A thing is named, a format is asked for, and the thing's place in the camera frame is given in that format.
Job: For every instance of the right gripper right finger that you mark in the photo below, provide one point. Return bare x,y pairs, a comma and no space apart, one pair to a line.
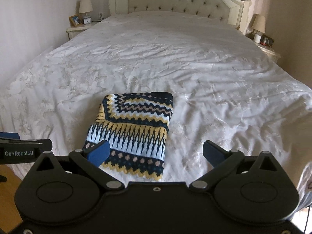
234,171

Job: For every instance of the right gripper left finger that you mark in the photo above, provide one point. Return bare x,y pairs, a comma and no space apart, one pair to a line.
79,171

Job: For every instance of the black yellow white patterned sweater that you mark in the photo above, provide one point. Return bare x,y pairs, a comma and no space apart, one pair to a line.
136,126

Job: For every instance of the white floral bedspread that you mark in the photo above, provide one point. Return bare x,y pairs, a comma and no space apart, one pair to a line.
225,90

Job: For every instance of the cream right nightstand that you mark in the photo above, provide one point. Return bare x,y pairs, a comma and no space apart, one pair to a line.
274,56

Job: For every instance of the cream nightstand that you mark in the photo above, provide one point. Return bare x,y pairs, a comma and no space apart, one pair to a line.
274,56
74,31

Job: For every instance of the cream left nightstand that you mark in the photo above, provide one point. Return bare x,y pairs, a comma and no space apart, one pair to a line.
74,31

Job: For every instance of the dark clock on right nightstand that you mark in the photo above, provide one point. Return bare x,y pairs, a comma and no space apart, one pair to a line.
266,41

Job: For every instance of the small white alarm clock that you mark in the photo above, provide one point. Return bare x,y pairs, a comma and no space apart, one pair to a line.
86,20

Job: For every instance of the white sheer curtain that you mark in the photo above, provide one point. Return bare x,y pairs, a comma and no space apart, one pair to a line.
29,28

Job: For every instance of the right white table lamp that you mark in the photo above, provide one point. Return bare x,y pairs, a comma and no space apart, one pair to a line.
259,24

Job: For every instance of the white table lamp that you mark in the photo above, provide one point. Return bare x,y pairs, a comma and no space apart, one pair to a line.
85,7
259,24

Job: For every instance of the left white table lamp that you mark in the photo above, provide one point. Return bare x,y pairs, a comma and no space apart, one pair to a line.
85,7

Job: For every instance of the tufted cream headboard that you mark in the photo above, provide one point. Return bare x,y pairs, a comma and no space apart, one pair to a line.
233,12

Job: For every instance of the wooden picture frame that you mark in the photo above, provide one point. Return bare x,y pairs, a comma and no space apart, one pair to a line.
75,20

